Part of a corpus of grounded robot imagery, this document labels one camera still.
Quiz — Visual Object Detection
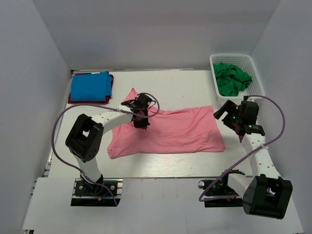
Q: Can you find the pink t shirt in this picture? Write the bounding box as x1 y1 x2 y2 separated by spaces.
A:
106 87 226 160

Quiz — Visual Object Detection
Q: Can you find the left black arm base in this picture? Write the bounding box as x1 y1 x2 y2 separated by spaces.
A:
71 178 123 207

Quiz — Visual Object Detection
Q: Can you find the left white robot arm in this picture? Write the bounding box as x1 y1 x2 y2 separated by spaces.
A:
65 93 156 195

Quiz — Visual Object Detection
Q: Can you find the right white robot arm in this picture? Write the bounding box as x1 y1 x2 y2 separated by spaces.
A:
214 99 293 219

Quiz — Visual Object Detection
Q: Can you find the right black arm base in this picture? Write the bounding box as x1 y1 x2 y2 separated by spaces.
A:
198 179 242 208

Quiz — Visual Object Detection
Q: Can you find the green t shirt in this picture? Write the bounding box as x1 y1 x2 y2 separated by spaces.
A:
213 62 253 97

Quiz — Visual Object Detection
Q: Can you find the white plastic basket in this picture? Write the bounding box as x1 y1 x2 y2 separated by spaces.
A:
210 54 265 104

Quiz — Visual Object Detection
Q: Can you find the folded red t shirt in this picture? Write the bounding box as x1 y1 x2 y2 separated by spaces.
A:
67 73 115 105

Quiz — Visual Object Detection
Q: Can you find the folded blue t shirt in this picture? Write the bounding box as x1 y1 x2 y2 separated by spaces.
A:
70 71 112 101

